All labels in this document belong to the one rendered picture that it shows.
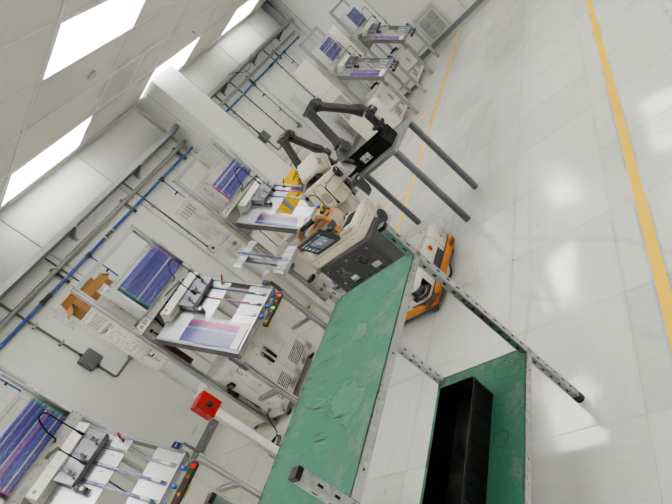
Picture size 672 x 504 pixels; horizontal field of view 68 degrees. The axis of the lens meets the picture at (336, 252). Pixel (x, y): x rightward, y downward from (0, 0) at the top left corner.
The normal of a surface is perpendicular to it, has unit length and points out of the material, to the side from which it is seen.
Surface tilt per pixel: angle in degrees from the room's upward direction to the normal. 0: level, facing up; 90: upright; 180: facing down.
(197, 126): 90
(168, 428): 90
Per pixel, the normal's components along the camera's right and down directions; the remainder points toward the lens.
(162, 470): -0.07, -0.75
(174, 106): -0.28, 0.65
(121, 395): 0.61, -0.45
